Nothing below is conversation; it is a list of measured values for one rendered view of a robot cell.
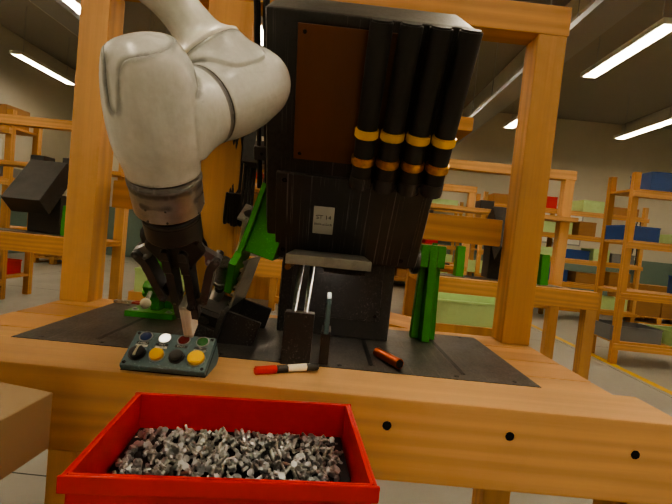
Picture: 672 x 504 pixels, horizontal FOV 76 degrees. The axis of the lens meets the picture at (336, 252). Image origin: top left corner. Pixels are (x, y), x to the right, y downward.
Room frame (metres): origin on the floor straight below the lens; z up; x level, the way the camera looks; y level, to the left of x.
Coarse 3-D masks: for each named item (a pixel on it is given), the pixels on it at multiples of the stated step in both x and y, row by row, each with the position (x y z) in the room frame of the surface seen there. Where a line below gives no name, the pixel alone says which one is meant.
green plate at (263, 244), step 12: (264, 192) 0.96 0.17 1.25; (264, 204) 0.97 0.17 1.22; (252, 216) 0.96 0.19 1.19; (264, 216) 0.97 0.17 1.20; (252, 228) 0.97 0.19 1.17; (264, 228) 0.97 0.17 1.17; (252, 240) 0.97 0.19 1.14; (264, 240) 0.97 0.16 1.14; (240, 252) 0.96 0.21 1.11; (252, 252) 0.97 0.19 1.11; (264, 252) 0.97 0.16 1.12; (276, 252) 0.98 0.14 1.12
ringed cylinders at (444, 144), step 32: (384, 32) 0.69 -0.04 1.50; (416, 32) 0.69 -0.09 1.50; (448, 32) 0.69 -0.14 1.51; (480, 32) 0.69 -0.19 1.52; (384, 64) 0.72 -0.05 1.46; (416, 64) 0.73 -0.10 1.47; (416, 96) 0.76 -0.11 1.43; (448, 96) 0.75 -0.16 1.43; (384, 128) 0.79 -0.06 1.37; (416, 128) 0.77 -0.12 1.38; (448, 128) 0.77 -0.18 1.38; (352, 160) 0.82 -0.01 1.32; (384, 160) 0.81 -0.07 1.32; (416, 160) 0.81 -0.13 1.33; (448, 160) 0.81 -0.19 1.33; (384, 192) 0.84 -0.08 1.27; (416, 192) 0.85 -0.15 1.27
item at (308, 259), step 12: (288, 252) 0.82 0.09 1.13; (300, 252) 0.86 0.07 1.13; (312, 252) 0.91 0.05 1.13; (324, 252) 0.96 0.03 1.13; (288, 264) 0.79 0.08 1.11; (300, 264) 0.79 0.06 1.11; (312, 264) 0.79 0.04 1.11; (324, 264) 0.79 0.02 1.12; (336, 264) 0.79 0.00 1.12; (348, 264) 0.79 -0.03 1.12; (360, 264) 0.79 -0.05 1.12
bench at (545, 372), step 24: (24, 312) 1.13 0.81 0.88; (48, 312) 1.16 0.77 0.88; (72, 312) 1.19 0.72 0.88; (480, 336) 1.42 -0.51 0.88; (528, 360) 1.17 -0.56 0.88; (552, 360) 1.20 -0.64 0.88; (552, 384) 0.97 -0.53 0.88; (576, 384) 0.99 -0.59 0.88; (48, 456) 1.32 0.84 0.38; (72, 456) 1.32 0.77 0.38; (48, 480) 1.32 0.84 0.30
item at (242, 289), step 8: (256, 256) 1.12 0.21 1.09; (248, 264) 1.01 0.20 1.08; (256, 264) 1.14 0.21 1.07; (248, 272) 1.06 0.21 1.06; (240, 280) 0.99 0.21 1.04; (248, 280) 1.10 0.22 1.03; (240, 288) 1.02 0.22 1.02; (248, 288) 1.16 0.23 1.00; (232, 296) 0.99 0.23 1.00; (240, 296) 1.07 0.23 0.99; (232, 304) 0.99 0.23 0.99
